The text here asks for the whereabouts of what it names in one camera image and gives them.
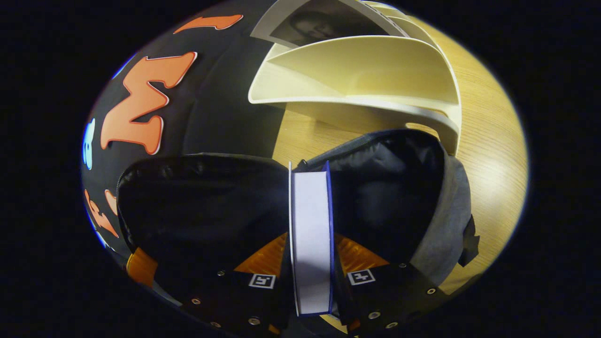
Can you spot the white plastic bookshelf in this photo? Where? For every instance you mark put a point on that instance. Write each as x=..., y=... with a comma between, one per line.
x=366, y=75

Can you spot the grey schoolbag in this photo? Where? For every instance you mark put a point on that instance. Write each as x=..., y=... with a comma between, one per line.
x=389, y=197

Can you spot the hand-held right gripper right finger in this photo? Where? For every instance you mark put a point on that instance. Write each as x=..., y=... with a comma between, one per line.
x=389, y=295

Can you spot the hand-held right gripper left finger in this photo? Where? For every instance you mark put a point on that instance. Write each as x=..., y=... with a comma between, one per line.
x=235, y=300

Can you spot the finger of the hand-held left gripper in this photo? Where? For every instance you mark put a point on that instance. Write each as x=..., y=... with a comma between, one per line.
x=142, y=268

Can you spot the white portrait cover book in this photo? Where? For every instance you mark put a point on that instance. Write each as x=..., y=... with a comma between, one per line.
x=319, y=23

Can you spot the blue cover book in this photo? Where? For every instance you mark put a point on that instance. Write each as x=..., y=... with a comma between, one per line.
x=311, y=234

